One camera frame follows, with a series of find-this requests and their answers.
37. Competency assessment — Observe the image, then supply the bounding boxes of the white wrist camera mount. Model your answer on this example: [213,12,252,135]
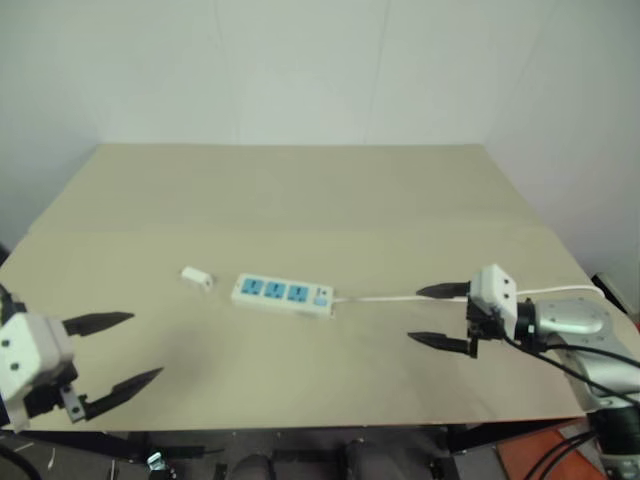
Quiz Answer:
[469,263,519,322]
[0,313,77,432]

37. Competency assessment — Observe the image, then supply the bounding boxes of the small metal clamp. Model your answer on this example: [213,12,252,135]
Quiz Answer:
[145,450,172,474]

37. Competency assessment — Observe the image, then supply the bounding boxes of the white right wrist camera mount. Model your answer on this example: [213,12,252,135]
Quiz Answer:
[469,263,519,322]

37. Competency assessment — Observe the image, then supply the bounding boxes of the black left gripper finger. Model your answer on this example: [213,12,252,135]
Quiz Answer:
[82,367,166,421]
[62,311,136,338]

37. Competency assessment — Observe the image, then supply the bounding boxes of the white power cable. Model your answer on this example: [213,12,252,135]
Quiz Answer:
[330,284,605,305]

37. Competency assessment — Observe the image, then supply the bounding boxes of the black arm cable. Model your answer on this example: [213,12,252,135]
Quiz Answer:
[501,333,640,405]
[0,430,39,480]

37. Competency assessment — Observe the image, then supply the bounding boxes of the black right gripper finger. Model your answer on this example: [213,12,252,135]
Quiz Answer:
[415,281,471,300]
[406,330,473,354]

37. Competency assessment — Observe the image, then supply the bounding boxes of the orange mat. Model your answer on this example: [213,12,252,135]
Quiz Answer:
[494,419,609,480]

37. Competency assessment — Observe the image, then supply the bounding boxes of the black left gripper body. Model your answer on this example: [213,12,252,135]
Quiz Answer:
[21,361,90,425]

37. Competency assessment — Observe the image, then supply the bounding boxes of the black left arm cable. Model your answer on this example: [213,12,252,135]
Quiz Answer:
[0,430,39,480]

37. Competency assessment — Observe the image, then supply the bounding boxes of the white plug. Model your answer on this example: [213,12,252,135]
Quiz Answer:
[179,266,216,292]

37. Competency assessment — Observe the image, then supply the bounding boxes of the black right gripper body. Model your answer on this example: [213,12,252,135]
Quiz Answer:
[464,279,517,360]

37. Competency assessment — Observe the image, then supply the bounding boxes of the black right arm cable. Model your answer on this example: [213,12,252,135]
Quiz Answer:
[501,333,640,405]

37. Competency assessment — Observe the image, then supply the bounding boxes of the white power strip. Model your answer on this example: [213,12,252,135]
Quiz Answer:
[230,272,336,321]

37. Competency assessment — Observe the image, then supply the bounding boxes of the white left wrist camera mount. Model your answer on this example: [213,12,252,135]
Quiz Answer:
[0,313,77,432]

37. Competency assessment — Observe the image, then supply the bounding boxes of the black table frame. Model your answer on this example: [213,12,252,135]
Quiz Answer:
[0,422,594,466]

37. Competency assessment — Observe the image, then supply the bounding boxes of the dark rounded shape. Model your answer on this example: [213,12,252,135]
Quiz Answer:
[231,452,277,480]

